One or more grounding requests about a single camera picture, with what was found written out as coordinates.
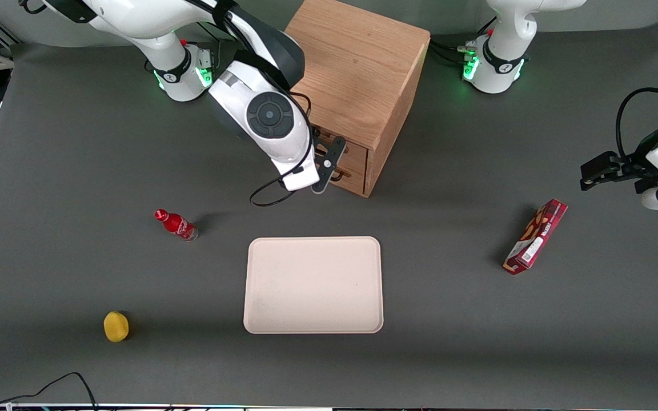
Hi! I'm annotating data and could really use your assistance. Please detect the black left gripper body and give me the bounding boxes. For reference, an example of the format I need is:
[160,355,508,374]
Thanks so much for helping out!
[620,124,658,182]

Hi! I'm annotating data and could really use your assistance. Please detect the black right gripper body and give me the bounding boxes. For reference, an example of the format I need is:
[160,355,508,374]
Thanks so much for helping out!
[309,127,336,155]

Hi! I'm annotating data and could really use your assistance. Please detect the wooden drawer with black handle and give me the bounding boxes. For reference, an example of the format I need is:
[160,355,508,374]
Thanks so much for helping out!
[329,163,368,196]
[309,123,370,176]

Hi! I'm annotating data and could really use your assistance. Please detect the wooden drawer cabinet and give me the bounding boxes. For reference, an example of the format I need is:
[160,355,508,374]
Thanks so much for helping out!
[283,0,431,199]

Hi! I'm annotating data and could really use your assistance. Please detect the red tartan biscuit box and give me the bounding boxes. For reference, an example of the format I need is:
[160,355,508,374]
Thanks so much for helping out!
[503,198,569,276]

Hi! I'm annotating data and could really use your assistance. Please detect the beige plastic tray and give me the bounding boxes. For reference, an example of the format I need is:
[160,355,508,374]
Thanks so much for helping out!
[243,236,384,335]

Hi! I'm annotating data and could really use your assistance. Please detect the red cola bottle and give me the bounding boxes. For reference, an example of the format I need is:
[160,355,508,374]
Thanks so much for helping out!
[154,208,199,242]

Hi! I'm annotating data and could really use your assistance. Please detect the yellow lemon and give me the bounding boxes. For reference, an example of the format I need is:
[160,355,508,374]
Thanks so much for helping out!
[103,311,130,343]

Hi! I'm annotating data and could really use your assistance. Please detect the black looped gripper cable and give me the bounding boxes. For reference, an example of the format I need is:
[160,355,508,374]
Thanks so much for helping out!
[616,87,658,158]

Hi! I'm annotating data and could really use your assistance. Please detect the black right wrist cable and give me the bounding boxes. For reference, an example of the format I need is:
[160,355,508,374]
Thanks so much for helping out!
[249,90,315,207]

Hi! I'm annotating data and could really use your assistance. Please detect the black left arm base cables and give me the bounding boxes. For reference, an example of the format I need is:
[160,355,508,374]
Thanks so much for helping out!
[429,37,478,65]

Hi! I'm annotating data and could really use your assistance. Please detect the black cable at table edge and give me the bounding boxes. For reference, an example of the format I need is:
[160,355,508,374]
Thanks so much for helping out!
[0,372,98,410]

